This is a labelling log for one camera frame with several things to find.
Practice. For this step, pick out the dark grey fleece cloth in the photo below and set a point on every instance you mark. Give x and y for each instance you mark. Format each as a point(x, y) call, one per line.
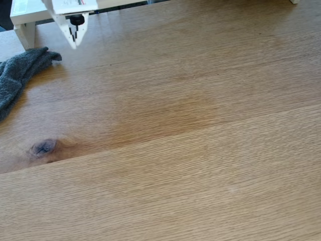
point(15, 72)

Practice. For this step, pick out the white shelf stand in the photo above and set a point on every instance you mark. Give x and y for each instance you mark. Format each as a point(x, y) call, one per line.
point(22, 7)

